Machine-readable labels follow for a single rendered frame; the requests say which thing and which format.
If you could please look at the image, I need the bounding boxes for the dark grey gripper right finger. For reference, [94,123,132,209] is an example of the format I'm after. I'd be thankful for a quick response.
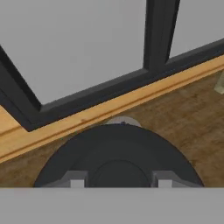
[150,170,194,188]

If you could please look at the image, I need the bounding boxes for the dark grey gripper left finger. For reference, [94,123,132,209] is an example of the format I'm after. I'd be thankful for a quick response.
[43,170,88,188]

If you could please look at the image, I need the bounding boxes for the grey blender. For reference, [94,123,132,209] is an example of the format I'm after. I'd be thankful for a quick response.
[104,115,143,128]

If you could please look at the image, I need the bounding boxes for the dark framed window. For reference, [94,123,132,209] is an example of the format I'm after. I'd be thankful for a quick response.
[0,0,224,133]

